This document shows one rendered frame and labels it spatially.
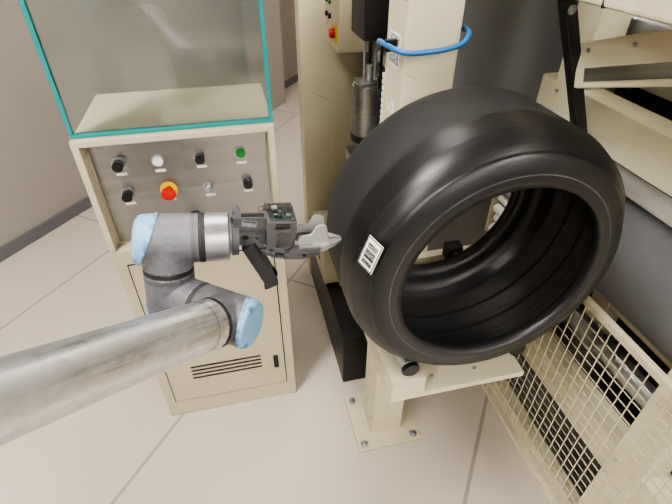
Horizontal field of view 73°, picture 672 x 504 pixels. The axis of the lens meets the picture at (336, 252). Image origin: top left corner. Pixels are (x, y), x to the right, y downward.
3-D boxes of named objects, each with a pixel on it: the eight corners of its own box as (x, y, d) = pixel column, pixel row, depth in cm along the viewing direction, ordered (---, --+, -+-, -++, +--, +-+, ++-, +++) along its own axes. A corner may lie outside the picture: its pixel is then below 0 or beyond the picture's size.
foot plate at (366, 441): (343, 397, 207) (343, 395, 205) (400, 386, 211) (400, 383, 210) (359, 453, 186) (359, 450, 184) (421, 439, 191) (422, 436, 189)
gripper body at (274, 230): (301, 223, 82) (232, 224, 79) (297, 261, 87) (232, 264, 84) (294, 201, 88) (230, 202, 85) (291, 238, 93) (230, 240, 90)
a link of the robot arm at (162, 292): (184, 344, 83) (179, 285, 78) (136, 325, 87) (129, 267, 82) (217, 319, 91) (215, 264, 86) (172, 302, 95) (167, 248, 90)
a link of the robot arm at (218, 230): (206, 271, 83) (206, 240, 90) (234, 270, 84) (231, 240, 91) (204, 230, 77) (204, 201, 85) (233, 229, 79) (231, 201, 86)
